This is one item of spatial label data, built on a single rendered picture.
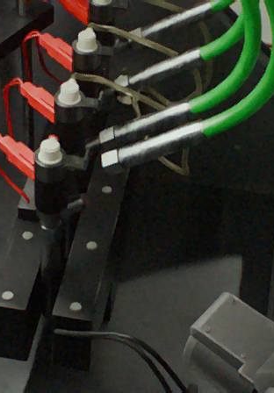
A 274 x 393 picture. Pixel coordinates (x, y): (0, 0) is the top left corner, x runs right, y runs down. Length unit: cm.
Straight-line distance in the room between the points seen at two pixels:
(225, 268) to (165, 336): 12
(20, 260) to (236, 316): 35
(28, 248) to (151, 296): 21
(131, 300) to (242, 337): 48
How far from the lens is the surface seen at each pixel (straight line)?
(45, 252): 96
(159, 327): 114
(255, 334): 70
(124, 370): 111
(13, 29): 107
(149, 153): 84
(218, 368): 71
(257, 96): 80
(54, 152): 87
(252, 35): 86
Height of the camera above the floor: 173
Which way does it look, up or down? 45 degrees down
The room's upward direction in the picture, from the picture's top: 4 degrees clockwise
